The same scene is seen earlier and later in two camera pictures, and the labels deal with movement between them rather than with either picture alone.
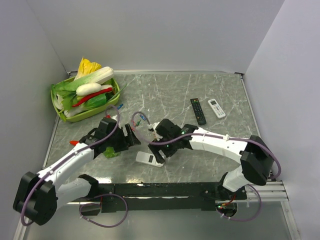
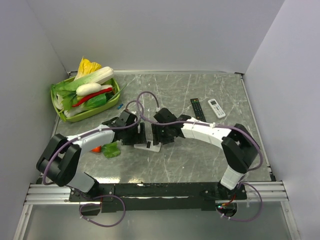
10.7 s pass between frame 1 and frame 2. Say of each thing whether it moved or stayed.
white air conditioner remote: stayed
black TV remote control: stayed
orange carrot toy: stayed
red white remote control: moved
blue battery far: stayed
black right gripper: moved
